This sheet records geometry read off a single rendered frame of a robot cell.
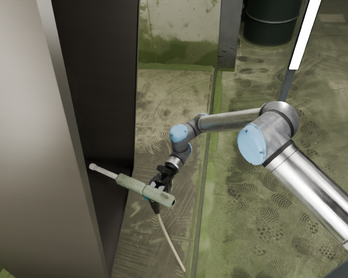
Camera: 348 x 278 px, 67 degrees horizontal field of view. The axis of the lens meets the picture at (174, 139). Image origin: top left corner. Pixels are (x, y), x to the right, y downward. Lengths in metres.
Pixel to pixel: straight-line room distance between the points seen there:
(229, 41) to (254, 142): 1.98
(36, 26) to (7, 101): 0.11
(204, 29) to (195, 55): 0.29
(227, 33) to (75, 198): 2.33
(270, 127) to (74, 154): 0.59
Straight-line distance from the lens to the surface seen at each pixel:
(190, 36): 2.69
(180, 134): 1.27
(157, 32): 2.73
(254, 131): 0.80
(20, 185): 0.52
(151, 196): 1.21
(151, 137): 2.14
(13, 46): 0.30
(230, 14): 2.58
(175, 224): 1.72
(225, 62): 2.81
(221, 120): 1.15
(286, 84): 1.98
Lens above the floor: 1.62
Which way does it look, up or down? 49 degrees down
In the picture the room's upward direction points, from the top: 6 degrees counter-clockwise
